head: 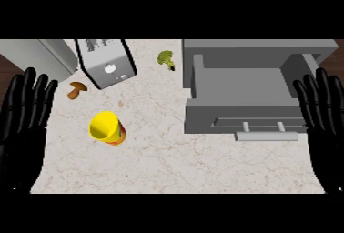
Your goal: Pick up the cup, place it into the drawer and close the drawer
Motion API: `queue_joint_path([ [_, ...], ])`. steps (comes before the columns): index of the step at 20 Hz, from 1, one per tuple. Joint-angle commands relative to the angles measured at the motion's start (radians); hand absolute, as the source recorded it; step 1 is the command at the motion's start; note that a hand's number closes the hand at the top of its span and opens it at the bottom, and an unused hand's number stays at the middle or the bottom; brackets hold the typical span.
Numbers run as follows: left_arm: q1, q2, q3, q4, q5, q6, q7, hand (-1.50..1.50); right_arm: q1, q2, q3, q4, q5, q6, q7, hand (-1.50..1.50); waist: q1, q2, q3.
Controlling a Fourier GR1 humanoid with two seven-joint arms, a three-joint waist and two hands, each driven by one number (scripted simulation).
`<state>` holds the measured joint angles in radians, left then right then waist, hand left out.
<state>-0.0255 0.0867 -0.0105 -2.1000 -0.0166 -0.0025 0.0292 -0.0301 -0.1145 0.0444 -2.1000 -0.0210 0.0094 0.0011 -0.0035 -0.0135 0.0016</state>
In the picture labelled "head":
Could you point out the brown mushroom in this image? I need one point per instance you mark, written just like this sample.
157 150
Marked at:
78 89

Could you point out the pale grey appliance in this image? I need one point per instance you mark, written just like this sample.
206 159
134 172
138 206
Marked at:
41 57

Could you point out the grey open drawer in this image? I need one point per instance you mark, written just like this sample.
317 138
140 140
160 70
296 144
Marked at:
245 100

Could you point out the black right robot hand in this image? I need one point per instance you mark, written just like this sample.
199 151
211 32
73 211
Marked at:
326 130

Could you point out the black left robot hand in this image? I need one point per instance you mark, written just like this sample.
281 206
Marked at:
23 127

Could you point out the grey cabinet body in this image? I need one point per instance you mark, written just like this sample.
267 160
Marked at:
261 50

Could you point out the green broccoli floret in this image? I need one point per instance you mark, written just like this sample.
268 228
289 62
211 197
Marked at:
166 59

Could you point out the grey box with black edges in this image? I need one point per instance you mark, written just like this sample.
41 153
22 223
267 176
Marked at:
106 63

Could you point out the yellow cup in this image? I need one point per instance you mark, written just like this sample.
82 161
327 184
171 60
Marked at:
107 128

